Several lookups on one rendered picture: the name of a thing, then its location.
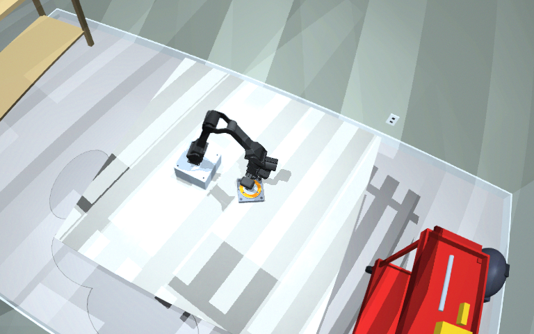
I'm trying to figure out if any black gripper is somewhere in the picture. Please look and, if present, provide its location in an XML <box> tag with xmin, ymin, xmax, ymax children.
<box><xmin>240</xmin><ymin>164</ymin><xmax>261</xmax><ymax>190</ymax></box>

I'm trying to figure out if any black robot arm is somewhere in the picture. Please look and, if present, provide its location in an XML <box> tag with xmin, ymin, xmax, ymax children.
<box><xmin>186</xmin><ymin>110</ymin><xmax>278</xmax><ymax>180</ymax></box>

